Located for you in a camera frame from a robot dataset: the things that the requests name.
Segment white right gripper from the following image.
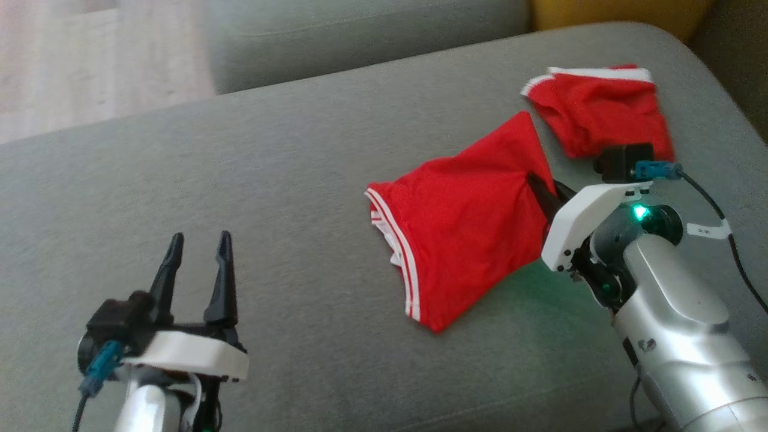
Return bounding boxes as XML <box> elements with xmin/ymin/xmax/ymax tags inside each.
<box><xmin>526</xmin><ymin>172</ymin><xmax>652</xmax><ymax>310</ymax></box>

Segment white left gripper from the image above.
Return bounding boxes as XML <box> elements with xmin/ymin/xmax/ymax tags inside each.
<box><xmin>123</xmin><ymin>230</ymin><xmax>250</xmax><ymax>397</ymax></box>

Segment red basketball jersey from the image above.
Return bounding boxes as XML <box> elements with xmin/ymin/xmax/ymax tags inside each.
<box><xmin>364</xmin><ymin>111</ymin><xmax>559</xmax><ymax>334</ymax></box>

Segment red white-trimmed shorts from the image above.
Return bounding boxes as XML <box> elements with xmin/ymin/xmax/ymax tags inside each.
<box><xmin>520</xmin><ymin>64</ymin><xmax>676</xmax><ymax>160</ymax></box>

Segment large grey sofa seat cushion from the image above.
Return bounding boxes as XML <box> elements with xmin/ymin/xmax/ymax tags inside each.
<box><xmin>0</xmin><ymin>22</ymin><xmax>768</xmax><ymax>432</ymax></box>

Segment wide yellow sofa back cushion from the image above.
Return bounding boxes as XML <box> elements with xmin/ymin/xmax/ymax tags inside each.
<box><xmin>531</xmin><ymin>0</ymin><xmax>715</xmax><ymax>43</ymax></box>

